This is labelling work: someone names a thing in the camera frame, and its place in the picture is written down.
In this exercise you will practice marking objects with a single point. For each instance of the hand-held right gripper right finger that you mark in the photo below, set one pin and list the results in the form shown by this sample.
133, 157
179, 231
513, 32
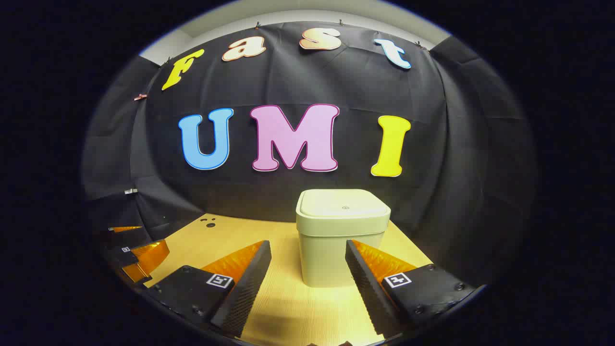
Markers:
365, 283

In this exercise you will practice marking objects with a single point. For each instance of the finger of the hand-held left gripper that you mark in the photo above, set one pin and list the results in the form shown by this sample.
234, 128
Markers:
149, 254
125, 238

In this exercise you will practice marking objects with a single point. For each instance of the black backdrop cloth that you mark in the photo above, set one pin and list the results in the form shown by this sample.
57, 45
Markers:
360, 96

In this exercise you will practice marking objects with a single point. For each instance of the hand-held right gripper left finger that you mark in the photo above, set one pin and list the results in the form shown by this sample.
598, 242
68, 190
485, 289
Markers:
250, 283

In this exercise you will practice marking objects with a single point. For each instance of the green desktop garbage bin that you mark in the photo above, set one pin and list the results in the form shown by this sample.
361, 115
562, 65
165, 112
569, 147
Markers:
331, 250

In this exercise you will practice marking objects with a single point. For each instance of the small copper clip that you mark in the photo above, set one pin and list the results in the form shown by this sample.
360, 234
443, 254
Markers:
140, 97

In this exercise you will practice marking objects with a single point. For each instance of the wooden desktop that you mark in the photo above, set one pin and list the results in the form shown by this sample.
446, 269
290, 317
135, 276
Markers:
298, 307

